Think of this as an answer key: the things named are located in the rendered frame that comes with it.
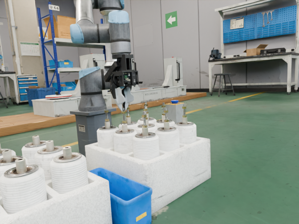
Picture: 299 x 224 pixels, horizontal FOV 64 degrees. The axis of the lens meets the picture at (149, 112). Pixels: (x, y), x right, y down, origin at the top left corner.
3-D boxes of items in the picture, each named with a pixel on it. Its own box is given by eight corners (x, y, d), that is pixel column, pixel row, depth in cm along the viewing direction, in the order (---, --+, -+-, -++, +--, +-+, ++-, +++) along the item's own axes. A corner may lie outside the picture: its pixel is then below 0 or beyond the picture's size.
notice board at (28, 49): (21, 55, 616) (19, 41, 611) (40, 56, 652) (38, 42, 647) (21, 55, 614) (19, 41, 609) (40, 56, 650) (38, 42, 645)
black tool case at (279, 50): (262, 56, 491) (262, 50, 489) (285, 54, 467) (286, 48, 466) (259, 55, 463) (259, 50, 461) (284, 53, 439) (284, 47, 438)
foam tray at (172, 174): (88, 184, 107) (84, 145, 104) (149, 159, 134) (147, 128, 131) (149, 216, 79) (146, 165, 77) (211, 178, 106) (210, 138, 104)
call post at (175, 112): (167, 159, 132) (165, 104, 128) (175, 156, 137) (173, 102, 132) (178, 162, 127) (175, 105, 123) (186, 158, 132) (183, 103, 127)
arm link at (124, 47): (106, 44, 89) (124, 45, 94) (107, 56, 90) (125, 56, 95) (117, 41, 84) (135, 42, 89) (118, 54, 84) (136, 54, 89)
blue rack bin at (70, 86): (51, 91, 579) (50, 82, 576) (66, 90, 607) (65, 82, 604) (62, 91, 546) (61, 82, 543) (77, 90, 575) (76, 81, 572)
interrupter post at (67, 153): (62, 159, 66) (60, 147, 66) (70, 157, 68) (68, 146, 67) (66, 161, 64) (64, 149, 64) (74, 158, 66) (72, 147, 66)
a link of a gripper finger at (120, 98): (122, 112, 88) (121, 87, 87) (114, 111, 92) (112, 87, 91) (129, 111, 90) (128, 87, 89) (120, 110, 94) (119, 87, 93)
